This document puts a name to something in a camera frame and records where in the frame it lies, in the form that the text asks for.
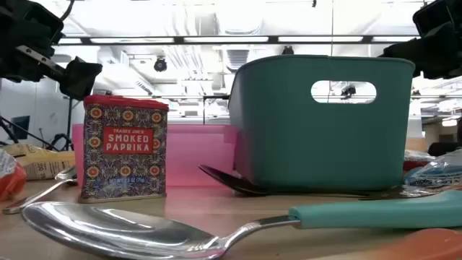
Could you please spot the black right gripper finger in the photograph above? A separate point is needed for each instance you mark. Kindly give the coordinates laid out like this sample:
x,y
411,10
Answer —
x,y
404,54

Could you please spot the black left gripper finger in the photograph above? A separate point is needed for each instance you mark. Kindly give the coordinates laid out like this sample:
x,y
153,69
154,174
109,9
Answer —
x,y
81,77

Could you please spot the smoked paprika tin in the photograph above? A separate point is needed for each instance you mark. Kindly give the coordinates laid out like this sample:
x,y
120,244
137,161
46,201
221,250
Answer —
x,y
124,162

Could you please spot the red clear snack packet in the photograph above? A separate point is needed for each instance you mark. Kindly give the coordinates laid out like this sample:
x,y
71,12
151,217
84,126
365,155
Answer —
x,y
415,159

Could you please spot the black tripod stand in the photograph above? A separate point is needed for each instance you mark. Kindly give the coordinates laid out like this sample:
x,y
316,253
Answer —
x,y
68,115

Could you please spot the dark computer monitor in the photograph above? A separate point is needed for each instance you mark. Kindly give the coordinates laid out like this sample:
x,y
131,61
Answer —
x,y
20,127

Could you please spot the black office chair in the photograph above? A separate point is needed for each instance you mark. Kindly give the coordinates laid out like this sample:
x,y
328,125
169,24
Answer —
x,y
444,148

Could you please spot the orange white snack packet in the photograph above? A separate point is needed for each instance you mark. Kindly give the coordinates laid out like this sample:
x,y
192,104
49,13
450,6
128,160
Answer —
x,y
11,180

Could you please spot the pink plastic bin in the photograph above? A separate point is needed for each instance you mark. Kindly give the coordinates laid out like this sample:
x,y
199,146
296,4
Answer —
x,y
195,155

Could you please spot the teal plastic bin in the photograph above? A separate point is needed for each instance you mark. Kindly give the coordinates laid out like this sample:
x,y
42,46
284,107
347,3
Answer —
x,y
288,144

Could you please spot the black spoon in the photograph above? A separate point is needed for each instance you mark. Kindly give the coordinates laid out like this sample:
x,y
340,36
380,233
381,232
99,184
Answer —
x,y
231,182

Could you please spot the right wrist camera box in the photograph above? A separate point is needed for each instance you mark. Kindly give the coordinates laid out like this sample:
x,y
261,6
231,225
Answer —
x,y
440,14

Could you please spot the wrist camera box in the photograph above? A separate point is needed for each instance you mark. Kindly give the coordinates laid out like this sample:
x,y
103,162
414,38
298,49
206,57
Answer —
x,y
39,21
440,14

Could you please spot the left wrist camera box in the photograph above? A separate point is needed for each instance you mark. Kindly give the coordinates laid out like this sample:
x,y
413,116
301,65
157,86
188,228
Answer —
x,y
39,21

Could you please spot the black ceiling camera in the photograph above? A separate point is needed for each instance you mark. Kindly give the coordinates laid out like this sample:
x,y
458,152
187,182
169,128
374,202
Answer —
x,y
348,91
160,64
287,50

